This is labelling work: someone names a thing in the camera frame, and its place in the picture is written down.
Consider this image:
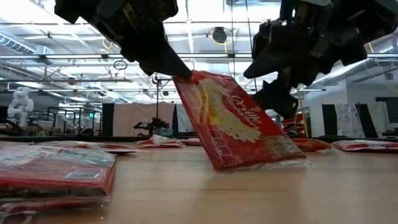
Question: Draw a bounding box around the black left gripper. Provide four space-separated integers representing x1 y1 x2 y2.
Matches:
93 0 193 80

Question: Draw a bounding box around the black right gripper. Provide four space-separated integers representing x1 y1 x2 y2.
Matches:
243 19 368 119

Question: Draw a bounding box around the red Orville popcorn bag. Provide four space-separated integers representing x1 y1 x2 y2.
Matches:
32 140 139 156
331 139 398 154
0 144 118 215
179 138 203 147
172 70 315 172
292 138 333 153
134 134 187 149

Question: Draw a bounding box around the red striped object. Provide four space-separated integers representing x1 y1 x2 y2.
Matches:
280 113 308 136

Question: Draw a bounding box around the pink curtain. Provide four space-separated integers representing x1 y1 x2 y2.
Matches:
113 101 175 138

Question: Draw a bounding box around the black panel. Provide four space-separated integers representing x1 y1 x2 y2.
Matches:
357 103 379 138
322 104 338 138
101 102 115 137

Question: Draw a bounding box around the white hanging sheet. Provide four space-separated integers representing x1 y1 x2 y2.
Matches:
175 104 195 134

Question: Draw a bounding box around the black tripod stand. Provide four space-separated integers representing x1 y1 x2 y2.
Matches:
133 74 171 138

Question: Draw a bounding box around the white patterned cloth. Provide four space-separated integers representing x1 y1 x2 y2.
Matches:
334 103 359 138

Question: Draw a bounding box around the white humanoid robot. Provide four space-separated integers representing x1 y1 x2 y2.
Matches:
6 86 35 128

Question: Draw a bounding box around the yellow cable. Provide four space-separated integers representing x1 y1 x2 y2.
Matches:
297 89 310 139

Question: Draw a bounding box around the black overhead camera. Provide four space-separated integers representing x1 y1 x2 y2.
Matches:
212 26 228 45

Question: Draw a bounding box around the black metal table frame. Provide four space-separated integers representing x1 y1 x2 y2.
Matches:
0 135 398 144

